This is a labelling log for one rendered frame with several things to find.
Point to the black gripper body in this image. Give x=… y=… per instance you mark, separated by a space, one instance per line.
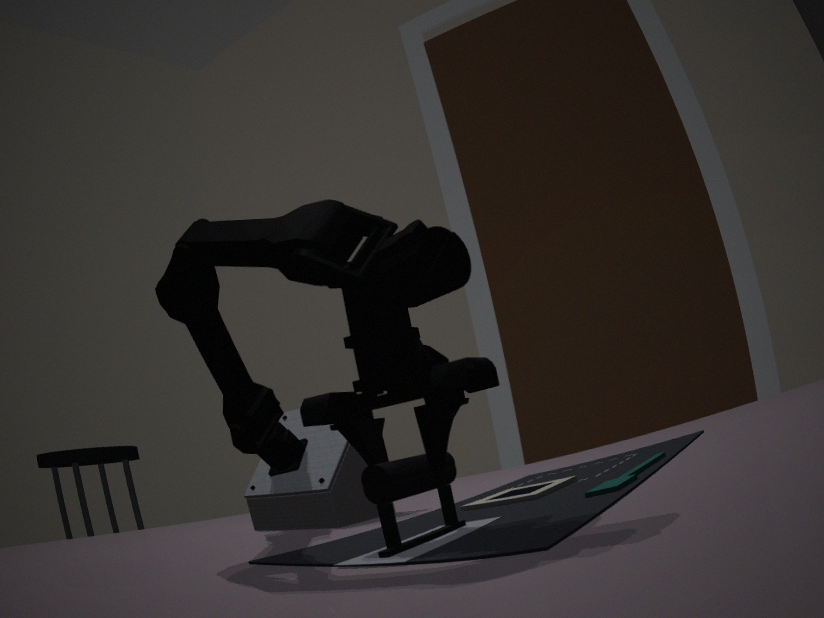
x=387 y=359

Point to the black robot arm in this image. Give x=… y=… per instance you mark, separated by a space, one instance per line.
x=310 y=245

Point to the teal flat trowel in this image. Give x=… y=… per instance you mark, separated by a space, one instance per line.
x=622 y=481

